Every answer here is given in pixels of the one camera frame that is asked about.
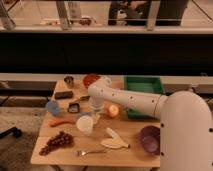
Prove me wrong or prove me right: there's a small black square container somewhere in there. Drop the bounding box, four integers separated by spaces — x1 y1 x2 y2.
68 103 80 113

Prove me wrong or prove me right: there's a black rectangular block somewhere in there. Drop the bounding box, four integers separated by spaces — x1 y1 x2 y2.
54 91 73 100

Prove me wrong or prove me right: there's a black handled knife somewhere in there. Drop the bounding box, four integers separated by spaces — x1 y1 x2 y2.
70 96 90 104

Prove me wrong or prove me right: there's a purple grape bunch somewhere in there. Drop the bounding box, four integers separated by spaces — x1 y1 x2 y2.
39 131 74 156

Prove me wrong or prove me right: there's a blue plastic cup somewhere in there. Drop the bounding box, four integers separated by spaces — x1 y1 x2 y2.
45 101 60 117

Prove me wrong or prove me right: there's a seated person in background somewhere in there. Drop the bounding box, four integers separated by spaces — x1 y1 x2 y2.
108 0 189 26

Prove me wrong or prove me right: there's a metal fork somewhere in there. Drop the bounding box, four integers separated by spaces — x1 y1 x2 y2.
77 150 107 157

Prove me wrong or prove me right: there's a small metal cup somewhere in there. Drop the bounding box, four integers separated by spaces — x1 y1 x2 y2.
64 76 74 88

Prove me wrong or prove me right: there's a green plastic tray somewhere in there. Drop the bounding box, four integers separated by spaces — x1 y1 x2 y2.
124 76 165 119

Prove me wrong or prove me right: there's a yellow red apple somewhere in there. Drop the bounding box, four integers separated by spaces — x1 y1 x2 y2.
107 105 119 118

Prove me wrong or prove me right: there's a purple bowl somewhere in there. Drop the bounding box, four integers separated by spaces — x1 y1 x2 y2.
139 126 160 155

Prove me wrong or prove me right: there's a blue sponge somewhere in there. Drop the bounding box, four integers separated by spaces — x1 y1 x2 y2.
76 112 91 119

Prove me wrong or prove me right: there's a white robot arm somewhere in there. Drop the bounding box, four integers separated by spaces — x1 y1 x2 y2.
88 77 213 171

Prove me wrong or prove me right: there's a red bowl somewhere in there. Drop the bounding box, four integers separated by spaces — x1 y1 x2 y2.
83 74 100 88

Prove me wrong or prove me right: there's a white plastic cup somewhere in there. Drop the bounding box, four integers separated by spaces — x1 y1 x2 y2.
76 116 93 135

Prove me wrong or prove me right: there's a peeled banana toy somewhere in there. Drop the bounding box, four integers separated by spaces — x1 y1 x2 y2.
101 128 130 149

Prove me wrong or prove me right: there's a black object on floor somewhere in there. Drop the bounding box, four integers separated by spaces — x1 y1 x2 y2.
0 127 22 139

